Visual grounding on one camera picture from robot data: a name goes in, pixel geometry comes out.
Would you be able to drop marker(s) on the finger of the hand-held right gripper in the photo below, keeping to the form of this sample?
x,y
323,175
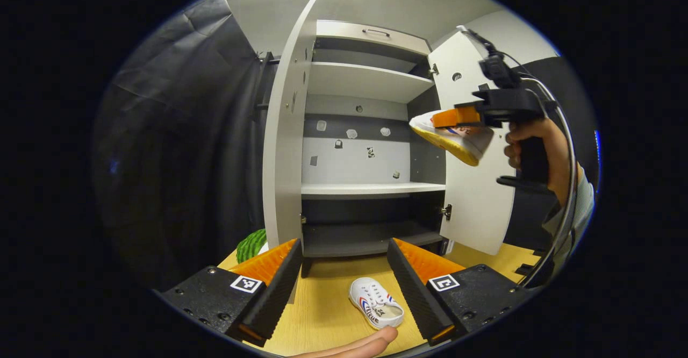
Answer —
x,y
457,117

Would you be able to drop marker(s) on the green striped round object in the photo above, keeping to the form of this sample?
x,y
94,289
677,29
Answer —
x,y
251,246

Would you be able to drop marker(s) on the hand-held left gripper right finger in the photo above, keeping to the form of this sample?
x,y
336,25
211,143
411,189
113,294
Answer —
x,y
416,293

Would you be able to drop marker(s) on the white grey shoe cabinet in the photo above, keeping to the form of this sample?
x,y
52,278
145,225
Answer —
x,y
360,164

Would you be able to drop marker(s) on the black backdrop cloth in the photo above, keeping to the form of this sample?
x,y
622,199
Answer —
x,y
570,84
177,159

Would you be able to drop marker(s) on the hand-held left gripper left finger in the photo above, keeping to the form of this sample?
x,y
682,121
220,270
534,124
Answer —
x,y
277,291

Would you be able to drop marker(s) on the white canvas shoe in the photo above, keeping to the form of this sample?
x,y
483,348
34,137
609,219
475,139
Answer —
x,y
457,143
376,301

